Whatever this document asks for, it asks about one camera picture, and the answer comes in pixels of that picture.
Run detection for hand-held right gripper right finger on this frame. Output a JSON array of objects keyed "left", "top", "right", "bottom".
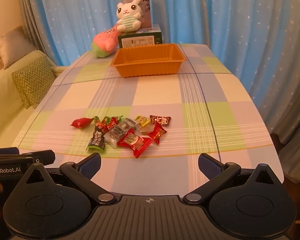
[{"left": 183, "top": 153, "right": 278, "bottom": 205}]

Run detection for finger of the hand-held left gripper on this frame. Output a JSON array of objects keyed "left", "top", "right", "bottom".
[
  {"left": 19, "top": 150, "right": 56, "bottom": 166},
  {"left": 0, "top": 148, "right": 19, "bottom": 156}
]

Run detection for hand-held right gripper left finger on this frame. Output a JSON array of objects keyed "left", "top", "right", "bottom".
[{"left": 22, "top": 152, "right": 117, "bottom": 205}]

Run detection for dark green long snack packet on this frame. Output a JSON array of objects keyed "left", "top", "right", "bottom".
[{"left": 86, "top": 116, "right": 108, "bottom": 152}]

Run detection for clear silver snack packet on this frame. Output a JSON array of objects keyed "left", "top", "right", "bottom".
[{"left": 104, "top": 117, "right": 138, "bottom": 149}]

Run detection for red and green snack packet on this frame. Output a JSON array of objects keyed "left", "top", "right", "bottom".
[{"left": 105, "top": 116, "right": 124, "bottom": 131}]

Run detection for large red snack packet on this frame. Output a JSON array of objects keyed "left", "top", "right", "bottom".
[{"left": 117, "top": 129, "right": 153, "bottom": 159}]

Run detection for small red candy packet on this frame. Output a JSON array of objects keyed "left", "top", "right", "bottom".
[{"left": 147, "top": 122, "right": 168, "bottom": 145}]

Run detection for amber translucent candy packet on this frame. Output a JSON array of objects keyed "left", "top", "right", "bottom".
[{"left": 136, "top": 125, "right": 153, "bottom": 136}]

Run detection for dark red snack packet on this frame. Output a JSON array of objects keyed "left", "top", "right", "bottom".
[{"left": 150, "top": 115, "right": 172, "bottom": 126}]

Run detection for orange plastic tray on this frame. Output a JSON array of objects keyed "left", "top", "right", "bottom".
[{"left": 109, "top": 43, "right": 187, "bottom": 78}]

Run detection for pale green sofa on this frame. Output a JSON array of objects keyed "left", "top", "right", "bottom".
[{"left": 0, "top": 25, "right": 65, "bottom": 150}]

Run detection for green zigzag cushion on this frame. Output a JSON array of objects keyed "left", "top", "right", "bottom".
[{"left": 11, "top": 55, "right": 57, "bottom": 109}]

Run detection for pastel plaid tablecloth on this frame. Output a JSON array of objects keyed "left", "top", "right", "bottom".
[{"left": 15, "top": 43, "right": 285, "bottom": 200}]

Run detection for grey lace-trimmed cloth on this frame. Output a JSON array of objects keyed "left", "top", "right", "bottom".
[{"left": 270, "top": 115, "right": 300, "bottom": 183}]

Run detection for silver grey cushion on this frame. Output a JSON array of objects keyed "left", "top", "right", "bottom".
[{"left": 0, "top": 25, "right": 38, "bottom": 69}]

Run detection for pink and green plush toy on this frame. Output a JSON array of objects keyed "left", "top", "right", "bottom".
[{"left": 91, "top": 26, "right": 121, "bottom": 59}]

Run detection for green cardboard box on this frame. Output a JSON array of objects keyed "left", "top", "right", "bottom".
[{"left": 117, "top": 24, "right": 163, "bottom": 49}]

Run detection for blue star curtain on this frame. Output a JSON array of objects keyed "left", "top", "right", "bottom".
[{"left": 19, "top": 0, "right": 300, "bottom": 180}]

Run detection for white bunny plush toy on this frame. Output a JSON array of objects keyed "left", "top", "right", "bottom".
[{"left": 115, "top": 0, "right": 144, "bottom": 32}]

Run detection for grey printed cardboard box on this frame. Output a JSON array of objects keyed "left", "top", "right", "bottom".
[{"left": 122, "top": 0, "right": 153, "bottom": 28}]

